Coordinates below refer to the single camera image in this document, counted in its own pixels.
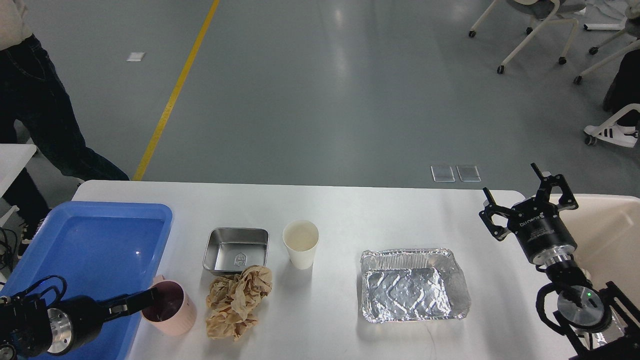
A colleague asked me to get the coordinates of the clear floor plate right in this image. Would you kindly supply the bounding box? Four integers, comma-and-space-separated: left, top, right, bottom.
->
455, 164, 482, 182

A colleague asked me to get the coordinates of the clear floor plate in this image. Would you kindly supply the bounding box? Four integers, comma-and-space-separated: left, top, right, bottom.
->
430, 164, 456, 183
455, 164, 482, 182

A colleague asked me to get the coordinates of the white paper cup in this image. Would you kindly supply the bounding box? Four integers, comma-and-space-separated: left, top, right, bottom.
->
282, 219, 320, 270

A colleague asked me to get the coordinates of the cream plastic bin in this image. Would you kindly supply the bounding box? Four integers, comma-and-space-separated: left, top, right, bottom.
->
558, 194, 640, 306

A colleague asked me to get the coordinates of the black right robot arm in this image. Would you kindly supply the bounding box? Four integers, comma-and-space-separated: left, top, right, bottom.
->
478, 163, 640, 360

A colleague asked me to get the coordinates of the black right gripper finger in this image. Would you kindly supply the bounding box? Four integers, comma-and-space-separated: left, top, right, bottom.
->
479, 187, 516, 242
530, 162, 579, 211

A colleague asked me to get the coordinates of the person in beige sweater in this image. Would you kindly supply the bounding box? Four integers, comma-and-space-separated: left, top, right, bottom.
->
0, 0, 131, 251

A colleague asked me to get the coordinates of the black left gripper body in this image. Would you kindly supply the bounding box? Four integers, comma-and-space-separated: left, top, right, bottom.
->
47, 296, 105, 356

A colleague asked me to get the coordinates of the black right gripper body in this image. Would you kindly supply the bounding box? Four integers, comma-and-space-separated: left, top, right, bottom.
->
507, 199, 578, 265

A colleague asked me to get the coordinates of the white office chair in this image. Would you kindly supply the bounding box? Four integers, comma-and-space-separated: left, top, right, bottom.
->
573, 15, 640, 85
496, 0, 586, 75

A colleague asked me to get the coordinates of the white sneaker with stripes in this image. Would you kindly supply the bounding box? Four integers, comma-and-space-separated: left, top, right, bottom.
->
583, 124, 639, 148

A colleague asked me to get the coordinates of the clear floor plate left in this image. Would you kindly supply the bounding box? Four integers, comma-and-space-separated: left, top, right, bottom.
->
430, 164, 456, 183

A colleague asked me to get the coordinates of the blue plastic tray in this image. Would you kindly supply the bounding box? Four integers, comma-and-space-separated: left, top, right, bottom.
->
0, 201, 173, 360

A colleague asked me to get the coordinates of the stainless steel square tray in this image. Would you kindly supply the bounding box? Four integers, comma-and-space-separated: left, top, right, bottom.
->
202, 227, 269, 276

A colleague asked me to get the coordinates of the pink plastic mug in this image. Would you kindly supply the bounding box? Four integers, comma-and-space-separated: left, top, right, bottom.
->
141, 275, 197, 337

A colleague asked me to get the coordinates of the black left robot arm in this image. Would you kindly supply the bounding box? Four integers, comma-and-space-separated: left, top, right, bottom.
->
0, 275, 161, 360

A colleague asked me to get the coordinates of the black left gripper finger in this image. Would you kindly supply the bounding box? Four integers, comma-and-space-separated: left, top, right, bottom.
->
100, 287, 160, 321

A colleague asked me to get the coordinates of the small white side table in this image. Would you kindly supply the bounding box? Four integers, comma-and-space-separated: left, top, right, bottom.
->
0, 143, 37, 196

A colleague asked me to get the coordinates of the aluminium foil tray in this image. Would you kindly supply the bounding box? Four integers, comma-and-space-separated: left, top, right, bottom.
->
359, 248, 472, 324

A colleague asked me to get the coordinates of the crumpled brown paper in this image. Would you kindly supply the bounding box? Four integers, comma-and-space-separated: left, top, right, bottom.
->
205, 265, 273, 341

